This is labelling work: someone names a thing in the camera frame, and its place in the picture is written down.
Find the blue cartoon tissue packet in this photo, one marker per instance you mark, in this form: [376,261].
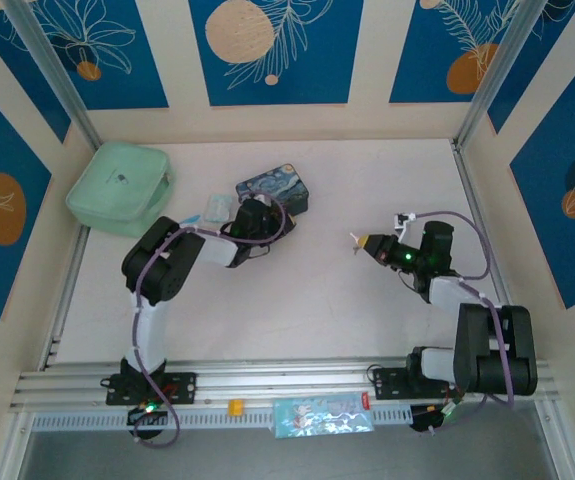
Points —
[322,415]

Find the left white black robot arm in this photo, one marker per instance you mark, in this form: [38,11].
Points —
[149,335]

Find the aluminium mounting rail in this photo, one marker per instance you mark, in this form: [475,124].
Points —
[287,375]

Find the mint green zip pouch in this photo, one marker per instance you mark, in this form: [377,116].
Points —
[117,187]

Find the right black controller with LED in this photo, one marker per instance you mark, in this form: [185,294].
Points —
[424,420]

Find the small yellow block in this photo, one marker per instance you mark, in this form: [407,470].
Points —
[237,407]

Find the black controller with led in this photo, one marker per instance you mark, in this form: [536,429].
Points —
[139,417]
[424,420]

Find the aluminium frame post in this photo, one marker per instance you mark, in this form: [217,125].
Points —
[497,70]
[52,65]

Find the clear blue wipe packet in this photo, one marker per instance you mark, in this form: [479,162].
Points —
[219,207]

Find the starry night print tin box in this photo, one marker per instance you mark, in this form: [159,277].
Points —
[287,185]

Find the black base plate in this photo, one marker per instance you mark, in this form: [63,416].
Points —
[387,385]
[182,387]

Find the left black controller with LED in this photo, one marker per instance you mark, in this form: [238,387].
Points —
[139,417]

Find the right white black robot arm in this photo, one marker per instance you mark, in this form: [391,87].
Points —
[472,340]

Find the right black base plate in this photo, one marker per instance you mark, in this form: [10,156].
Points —
[387,385]

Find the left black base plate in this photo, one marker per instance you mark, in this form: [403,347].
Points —
[182,387]

